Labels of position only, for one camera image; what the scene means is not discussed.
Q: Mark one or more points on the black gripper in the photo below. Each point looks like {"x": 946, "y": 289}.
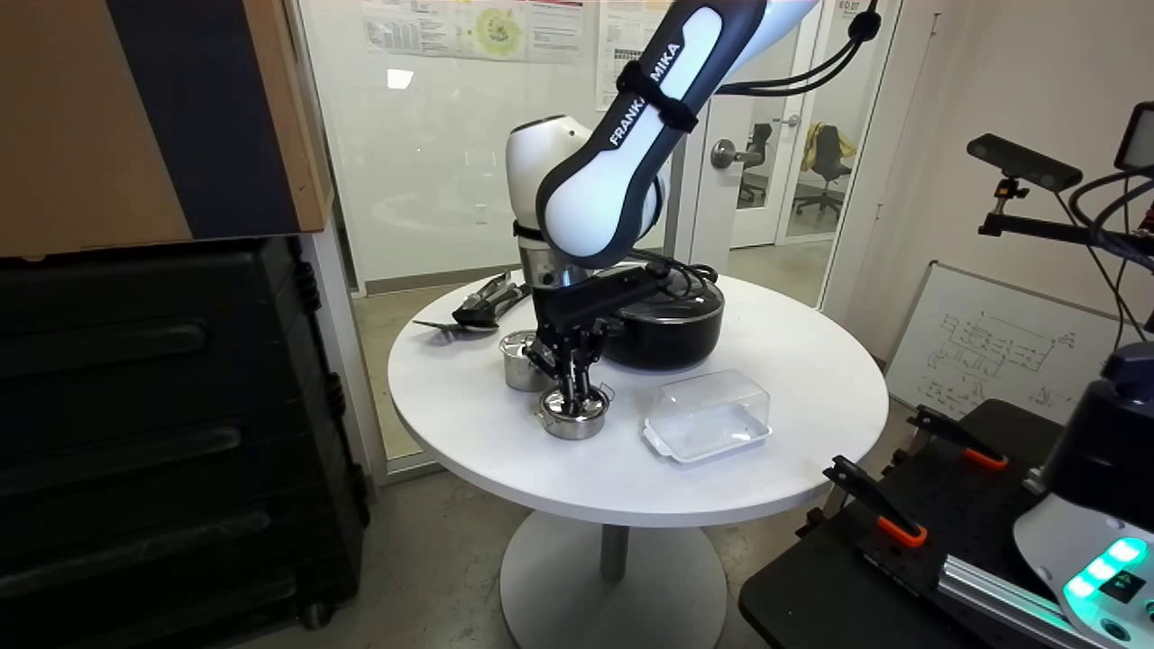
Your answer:
{"x": 577, "y": 310}

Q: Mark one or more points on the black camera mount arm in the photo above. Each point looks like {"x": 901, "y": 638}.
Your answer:
{"x": 1059, "y": 230}

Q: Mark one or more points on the white glass door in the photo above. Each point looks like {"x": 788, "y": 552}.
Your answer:
{"x": 752, "y": 75}

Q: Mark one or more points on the dark device with screen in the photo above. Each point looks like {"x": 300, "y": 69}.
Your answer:
{"x": 1136, "y": 140}

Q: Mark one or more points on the black perforated workbench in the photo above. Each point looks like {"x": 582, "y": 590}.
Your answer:
{"x": 831, "y": 599}

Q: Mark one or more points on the small steel pot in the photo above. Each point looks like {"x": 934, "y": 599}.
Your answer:
{"x": 521, "y": 364}

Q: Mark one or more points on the brown cardboard box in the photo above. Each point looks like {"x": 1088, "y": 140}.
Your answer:
{"x": 85, "y": 119}

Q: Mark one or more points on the black office chair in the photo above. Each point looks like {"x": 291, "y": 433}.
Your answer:
{"x": 826, "y": 167}
{"x": 758, "y": 157}

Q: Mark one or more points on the white whiteboard with drawings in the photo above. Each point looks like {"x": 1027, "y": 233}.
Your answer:
{"x": 998, "y": 346}

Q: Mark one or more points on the clear plastic container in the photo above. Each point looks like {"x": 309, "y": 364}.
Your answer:
{"x": 708, "y": 420}

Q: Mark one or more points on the black stereo camera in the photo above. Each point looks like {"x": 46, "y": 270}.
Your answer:
{"x": 1022, "y": 159}

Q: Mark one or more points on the large black pot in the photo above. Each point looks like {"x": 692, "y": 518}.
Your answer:
{"x": 669, "y": 336}

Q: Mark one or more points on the paper poster with green circle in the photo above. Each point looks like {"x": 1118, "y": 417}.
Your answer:
{"x": 494, "y": 32}

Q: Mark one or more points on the white table pedestal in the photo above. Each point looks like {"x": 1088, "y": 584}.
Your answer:
{"x": 615, "y": 590}

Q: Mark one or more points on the glass lid with black knob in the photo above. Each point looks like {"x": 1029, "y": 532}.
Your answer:
{"x": 688, "y": 296}

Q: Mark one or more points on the aluminium profile rail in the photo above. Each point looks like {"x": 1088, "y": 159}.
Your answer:
{"x": 998, "y": 598}

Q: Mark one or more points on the large black equipment case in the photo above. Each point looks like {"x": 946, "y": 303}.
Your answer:
{"x": 157, "y": 445}

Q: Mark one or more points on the small metal cup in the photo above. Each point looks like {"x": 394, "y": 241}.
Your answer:
{"x": 575, "y": 420}

